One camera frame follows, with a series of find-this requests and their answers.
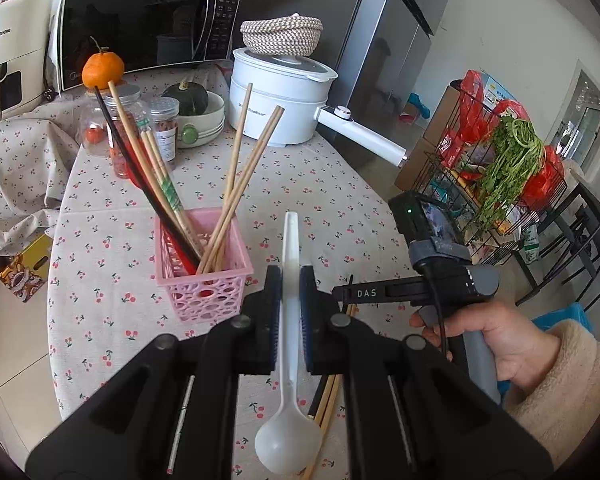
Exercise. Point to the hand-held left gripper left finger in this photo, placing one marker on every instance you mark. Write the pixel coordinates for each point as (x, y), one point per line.
(275, 320)

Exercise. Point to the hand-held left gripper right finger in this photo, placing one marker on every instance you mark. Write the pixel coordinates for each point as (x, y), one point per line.
(306, 320)

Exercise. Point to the pink plastic basket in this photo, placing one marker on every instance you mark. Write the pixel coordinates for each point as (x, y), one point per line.
(205, 295)

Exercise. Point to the black chopstick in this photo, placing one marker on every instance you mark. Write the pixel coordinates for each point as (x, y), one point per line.
(316, 400)
(130, 160)

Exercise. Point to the red plastic spoon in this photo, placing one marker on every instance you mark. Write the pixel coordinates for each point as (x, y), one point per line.
(176, 252)

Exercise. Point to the white plastic spoon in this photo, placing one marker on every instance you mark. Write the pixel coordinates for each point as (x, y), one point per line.
(290, 440)

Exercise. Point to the person's right forearm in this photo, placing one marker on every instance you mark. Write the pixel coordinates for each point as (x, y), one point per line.
(570, 400)

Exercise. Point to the person's right hand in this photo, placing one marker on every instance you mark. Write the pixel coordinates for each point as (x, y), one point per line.
(525, 345)

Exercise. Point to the brown cardboard box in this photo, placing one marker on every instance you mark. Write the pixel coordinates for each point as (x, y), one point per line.
(430, 145)

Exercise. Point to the bunch of green vegetables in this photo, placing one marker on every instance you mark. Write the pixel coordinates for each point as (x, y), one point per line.
(505, 170)

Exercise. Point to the cherry print tablecloth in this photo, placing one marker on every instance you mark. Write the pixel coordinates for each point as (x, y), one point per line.
(305, 195)

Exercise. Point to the tall red plastic bag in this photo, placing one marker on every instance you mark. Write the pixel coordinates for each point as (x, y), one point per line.
(467, 120)

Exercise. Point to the wide red plastic bag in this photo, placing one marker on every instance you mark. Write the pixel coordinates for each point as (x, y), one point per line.
(545, 180)

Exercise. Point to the blue plastic item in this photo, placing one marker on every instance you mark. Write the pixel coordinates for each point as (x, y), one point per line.
(562, 317)

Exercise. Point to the blue white printed sheet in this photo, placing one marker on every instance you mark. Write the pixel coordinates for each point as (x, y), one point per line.
(497, 90)

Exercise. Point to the grey refrigerator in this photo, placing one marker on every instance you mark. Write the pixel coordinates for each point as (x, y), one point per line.
(380, 60)

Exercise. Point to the window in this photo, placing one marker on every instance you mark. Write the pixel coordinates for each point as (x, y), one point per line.
(580, 115)

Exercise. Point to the white electric cooking pot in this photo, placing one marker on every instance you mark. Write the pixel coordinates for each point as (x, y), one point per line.
(290, 90)

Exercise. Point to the jar of dried fruit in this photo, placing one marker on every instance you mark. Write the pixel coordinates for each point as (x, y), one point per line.
(164, 120)

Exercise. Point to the dark green squash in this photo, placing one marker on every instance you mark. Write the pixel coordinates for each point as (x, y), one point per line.
(185, 97)

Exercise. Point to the yellow printed cardboard box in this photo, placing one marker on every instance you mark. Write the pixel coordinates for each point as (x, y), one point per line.
(25, 270)

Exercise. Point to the jar of red berries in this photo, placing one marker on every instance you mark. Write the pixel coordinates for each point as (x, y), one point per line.
(130, 110)

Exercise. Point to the glass jar with tomatoes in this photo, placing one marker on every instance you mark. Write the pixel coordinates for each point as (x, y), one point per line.
(92, 135)

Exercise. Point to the small flower print drape cloth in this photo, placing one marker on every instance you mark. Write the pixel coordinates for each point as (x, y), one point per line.
(20, 170)

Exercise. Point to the orange mandarin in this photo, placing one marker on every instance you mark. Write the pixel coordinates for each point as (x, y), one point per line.
(102, 70)

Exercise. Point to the black microwave oven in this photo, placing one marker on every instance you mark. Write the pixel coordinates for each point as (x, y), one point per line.
(145, 25)

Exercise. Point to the cream air fryer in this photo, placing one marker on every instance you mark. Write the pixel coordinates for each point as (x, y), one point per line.
(15, 35)

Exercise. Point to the black metal chair frame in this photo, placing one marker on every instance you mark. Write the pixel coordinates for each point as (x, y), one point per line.
(587, 230)

